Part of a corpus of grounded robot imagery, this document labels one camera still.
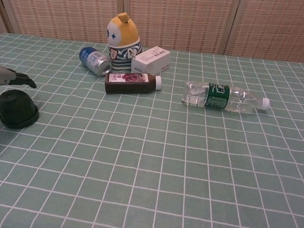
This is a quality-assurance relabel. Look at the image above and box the dark green upturned bowl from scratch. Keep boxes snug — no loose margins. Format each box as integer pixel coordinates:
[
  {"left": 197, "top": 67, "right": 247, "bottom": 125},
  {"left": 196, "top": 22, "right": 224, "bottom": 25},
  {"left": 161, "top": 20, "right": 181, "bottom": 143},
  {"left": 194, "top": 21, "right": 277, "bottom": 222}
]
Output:
[{"left": 0, "top": 88, "right": 41, "bottom": 131}]

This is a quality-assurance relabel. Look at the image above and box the blue silver drink can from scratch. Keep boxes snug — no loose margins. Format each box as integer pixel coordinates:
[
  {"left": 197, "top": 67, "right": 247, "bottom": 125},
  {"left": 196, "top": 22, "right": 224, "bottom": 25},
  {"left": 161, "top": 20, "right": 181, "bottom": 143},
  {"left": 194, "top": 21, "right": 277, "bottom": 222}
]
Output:
[{"left": 77, "top": 46, "right": 114, "bottom": 77}]

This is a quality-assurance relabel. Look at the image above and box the dark juice bottle white cap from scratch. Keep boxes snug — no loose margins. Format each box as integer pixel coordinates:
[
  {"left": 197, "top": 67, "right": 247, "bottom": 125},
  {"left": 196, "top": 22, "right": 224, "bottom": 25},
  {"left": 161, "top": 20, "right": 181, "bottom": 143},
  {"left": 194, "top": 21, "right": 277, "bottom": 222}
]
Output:
[{"left": 103, "top": 69, "right": 164, "bottom": 99}]

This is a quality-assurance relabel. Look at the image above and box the yellow striped plush toy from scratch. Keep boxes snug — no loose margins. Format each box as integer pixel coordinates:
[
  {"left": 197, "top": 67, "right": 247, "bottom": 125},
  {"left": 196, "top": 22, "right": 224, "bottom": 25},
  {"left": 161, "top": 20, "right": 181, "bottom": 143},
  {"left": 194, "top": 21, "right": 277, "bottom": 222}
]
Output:
[{"left": 102, "top": 11, "right": 146, "bottom": 75}]

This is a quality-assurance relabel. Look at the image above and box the white cardboard box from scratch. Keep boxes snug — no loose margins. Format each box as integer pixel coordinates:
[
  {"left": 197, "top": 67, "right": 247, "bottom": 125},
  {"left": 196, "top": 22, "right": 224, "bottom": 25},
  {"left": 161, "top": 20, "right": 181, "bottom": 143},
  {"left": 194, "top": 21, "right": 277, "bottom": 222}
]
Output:
[{"left": 130, "top": 43, "right": 172, "bottom": 78}]

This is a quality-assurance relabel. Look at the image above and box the bamboo folding screen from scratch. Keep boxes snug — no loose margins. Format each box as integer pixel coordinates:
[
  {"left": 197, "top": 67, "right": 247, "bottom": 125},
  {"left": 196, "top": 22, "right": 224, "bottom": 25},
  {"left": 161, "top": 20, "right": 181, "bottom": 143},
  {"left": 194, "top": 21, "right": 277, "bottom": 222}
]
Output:
[{"left": 0, "top": 0, "right": 304, "bottom": 64}]

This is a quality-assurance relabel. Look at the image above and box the green checked tablecloth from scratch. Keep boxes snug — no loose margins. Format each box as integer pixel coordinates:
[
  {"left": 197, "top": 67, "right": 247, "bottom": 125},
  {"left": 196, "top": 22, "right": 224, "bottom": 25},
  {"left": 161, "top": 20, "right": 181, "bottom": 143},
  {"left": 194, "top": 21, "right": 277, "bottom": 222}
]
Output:
[{"left": 0, "top": 32, "right": 304, "bottom": 228}]

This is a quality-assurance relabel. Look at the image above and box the clear water bottle green label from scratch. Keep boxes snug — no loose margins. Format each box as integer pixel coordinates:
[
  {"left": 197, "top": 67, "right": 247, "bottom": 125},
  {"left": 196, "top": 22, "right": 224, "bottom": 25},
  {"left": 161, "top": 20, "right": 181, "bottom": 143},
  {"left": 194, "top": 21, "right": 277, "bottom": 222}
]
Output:
[{"left": 181, "top": 79, "right": 272, "bottom": 116}]

